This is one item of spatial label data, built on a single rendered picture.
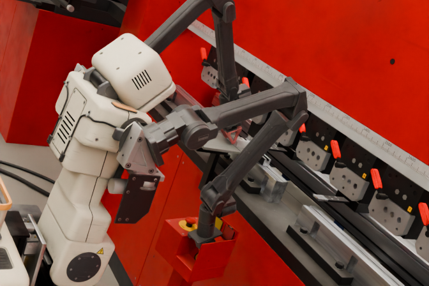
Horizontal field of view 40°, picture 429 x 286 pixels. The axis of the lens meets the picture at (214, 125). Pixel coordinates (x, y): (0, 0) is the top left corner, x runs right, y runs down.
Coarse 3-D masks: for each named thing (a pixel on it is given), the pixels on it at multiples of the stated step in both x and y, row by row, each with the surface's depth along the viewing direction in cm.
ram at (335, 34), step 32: (256, 0) 248; (288, 0) 230; (320, 0) 214; (352, 0) 200; (384, 0) 188; (416, 0) 177; (256, 32) 245; (288, 32) 227; (320, 32) 211; (352, 32) 198; (384, 32) 186; (416, 32) 176; (288, 64) 224; (320, 64) 209; (352, 64) 196; (384, 64) 184; (416, 64) 174; (320, 96) 207; (352, 96) 194; (384, 96) 183; (416, 96) 172; (384, 128) 181; (416, 128) 171; (384, 160) 179
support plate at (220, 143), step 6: (216, 138) 236; (222, 138) 239; (240, 138) 247; (210, 144) 226; (216, 144) 229; (222, 144) 231; (228, 144) 234; (216, 150) 224; (222, 150) 226; (228, 150) 227; (234, 150) 230; (240, 150) 232
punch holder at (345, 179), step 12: (348, 144) 193; (348, 156) 192; (360, 156) 187; (372, 156) 183; (336, 168) 195; (348, 168) 192; (360, 168) 187; (372, 168) 183; (384, 168) 185; (336, 180) 194; (348, 180) 190; (360, 180) 185; (372, 180) 185; (348, 192) 189; (360, 192) 185; (372, 192) 188
